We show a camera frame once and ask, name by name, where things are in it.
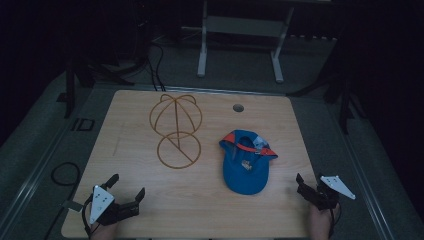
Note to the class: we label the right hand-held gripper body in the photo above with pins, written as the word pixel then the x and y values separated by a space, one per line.
pixel 328 195

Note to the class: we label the black tripod stand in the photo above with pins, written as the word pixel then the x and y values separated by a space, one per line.
pixel 343 96
pixel 83 75

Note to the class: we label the white metal stand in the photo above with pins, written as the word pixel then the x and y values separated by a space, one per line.
pixel 243 28

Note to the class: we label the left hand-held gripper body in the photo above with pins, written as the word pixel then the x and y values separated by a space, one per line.
pixel 100 203

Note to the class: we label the person's right hand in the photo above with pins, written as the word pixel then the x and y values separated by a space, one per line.
pixel 320 222

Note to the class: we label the blue and orange cap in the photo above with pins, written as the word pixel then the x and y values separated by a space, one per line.
pixel 246 164

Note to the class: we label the person's left hand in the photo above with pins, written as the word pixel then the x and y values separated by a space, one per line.
pixel 104 231

